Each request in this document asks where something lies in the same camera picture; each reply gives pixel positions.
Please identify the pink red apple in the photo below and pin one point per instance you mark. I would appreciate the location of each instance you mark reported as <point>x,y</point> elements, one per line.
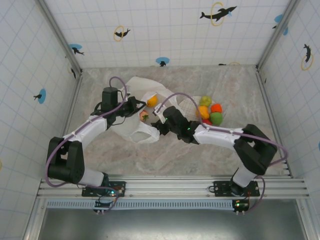
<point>144,116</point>

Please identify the white plastic bag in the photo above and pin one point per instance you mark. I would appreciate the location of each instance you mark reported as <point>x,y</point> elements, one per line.
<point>142,83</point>

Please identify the green apple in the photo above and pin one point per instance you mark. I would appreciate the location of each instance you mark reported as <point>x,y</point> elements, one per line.
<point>216,118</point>

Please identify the orange tangerine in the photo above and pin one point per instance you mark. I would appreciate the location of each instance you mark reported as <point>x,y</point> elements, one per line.
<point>216,108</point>

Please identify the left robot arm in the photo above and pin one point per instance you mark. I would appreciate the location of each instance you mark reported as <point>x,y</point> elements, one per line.
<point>87,130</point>

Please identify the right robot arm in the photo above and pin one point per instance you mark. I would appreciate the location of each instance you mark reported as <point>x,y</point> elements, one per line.
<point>215,136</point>

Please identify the white plate with blue grid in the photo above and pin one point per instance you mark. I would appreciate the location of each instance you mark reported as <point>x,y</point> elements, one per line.
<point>187,106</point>

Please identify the grey metal sheet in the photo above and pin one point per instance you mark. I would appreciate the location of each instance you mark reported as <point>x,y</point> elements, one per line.
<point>175,225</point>

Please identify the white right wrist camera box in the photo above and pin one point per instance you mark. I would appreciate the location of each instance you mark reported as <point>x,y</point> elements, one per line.
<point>158,111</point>

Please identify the aluminium side rail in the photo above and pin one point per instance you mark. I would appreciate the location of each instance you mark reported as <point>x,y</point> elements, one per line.
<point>73,100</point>
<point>267,100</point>

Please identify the aluminium mounting rail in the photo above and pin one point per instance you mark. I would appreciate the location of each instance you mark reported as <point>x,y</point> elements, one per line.
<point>162,187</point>

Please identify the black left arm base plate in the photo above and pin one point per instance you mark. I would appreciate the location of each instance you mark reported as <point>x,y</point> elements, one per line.
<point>117,187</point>

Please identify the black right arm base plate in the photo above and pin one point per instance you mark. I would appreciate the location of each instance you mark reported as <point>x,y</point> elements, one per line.
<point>221,187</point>

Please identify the aluminium frame post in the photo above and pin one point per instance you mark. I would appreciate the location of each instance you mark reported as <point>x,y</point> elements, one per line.
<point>277,37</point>
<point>60,37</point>

